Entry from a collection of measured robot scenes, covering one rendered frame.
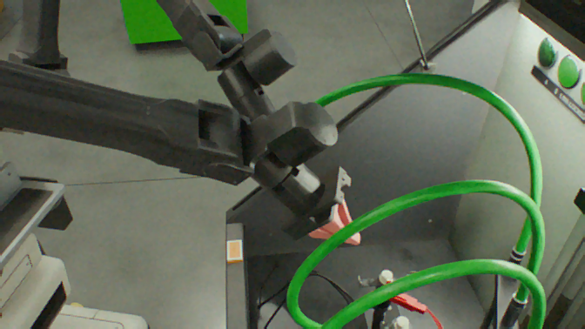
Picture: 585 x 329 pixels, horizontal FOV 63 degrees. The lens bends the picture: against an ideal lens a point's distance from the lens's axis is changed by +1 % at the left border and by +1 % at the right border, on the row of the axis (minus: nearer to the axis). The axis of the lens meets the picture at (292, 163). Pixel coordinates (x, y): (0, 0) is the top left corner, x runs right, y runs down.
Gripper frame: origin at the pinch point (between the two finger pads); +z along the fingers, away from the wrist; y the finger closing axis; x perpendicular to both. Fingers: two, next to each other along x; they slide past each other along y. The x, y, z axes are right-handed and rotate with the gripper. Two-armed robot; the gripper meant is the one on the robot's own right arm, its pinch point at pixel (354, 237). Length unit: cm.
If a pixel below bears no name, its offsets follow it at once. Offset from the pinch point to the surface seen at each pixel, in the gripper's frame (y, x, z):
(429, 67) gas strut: 14.1, 34.4, 0.9
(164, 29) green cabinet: -185, 292, -41
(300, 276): -1.6, -10.7, -6.9
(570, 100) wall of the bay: 29.6, 20.4, 11.8
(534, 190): 20.8, 6.6, 11.9
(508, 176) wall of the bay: 13.9, 27.0, 24.9
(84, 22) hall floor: -265, 334, -96
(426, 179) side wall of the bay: -2.6, 36.6, 23.7
